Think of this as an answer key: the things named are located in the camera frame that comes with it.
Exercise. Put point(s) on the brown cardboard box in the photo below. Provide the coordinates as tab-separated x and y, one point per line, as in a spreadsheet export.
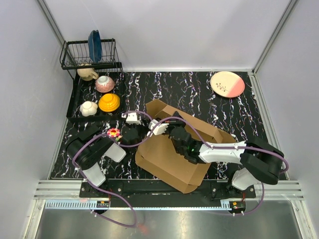
158	156

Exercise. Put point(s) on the white flower shaped cup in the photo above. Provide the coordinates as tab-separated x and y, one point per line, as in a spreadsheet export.
88	108

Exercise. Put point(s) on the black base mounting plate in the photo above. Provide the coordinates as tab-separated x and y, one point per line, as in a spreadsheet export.
152	193

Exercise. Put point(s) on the black wire dish rack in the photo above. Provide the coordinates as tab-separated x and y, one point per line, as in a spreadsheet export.
75	55

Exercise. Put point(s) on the pink flower toy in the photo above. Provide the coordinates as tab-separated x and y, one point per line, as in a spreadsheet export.
114	133

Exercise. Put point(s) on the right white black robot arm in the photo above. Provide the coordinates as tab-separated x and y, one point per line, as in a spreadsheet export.
260	161

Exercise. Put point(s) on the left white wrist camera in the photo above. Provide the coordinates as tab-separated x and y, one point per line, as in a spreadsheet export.
132	118

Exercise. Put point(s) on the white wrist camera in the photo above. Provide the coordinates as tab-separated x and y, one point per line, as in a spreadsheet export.
132	118
157	128

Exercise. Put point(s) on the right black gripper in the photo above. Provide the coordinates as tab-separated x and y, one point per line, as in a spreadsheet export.
174	122

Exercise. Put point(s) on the black tray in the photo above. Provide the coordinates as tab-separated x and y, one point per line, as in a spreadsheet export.
86	91

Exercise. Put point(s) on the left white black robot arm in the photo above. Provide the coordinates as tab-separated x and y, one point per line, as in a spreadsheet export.
86	148

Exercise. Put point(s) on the pink patterned bowl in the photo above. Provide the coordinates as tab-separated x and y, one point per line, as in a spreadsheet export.
104	84

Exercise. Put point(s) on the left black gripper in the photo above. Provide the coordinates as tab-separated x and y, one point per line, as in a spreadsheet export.
144	128

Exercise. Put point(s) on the beige mug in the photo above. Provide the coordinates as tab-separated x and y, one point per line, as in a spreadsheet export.
87	74

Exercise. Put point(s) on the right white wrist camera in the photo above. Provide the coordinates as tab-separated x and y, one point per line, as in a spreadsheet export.
157	128

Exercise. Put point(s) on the pink cream round plate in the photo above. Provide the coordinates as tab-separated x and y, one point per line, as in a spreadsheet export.
227	84

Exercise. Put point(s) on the blue plate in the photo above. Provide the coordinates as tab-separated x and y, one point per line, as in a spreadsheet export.
95	46

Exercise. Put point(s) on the yellow ribbed bowl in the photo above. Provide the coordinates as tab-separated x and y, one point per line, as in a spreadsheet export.
109	102

